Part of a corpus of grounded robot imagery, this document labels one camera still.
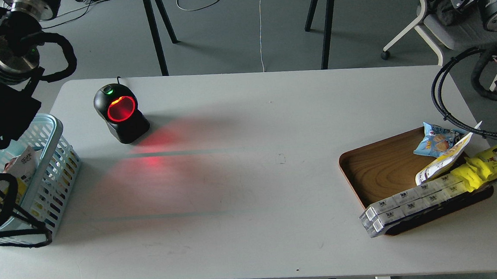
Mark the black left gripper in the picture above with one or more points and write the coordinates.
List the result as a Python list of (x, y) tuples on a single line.
[(41, 10)]

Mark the blue snack bag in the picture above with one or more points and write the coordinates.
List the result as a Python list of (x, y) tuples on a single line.
[(437, 140)]

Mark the light blue plastic basket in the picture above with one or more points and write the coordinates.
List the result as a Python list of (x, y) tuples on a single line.
[(48, 177)]

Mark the yellow cartoon snack bag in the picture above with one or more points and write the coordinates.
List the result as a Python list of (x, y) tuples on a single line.
[(478, 170)]

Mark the long clear snack box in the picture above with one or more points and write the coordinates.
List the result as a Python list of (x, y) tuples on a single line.
[(404, 206)]

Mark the black barcode scanner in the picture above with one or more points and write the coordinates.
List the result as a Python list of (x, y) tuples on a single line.
[(118, 106)]

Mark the brown wooden tray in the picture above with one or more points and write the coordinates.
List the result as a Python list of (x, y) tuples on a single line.
[(384, 168)]

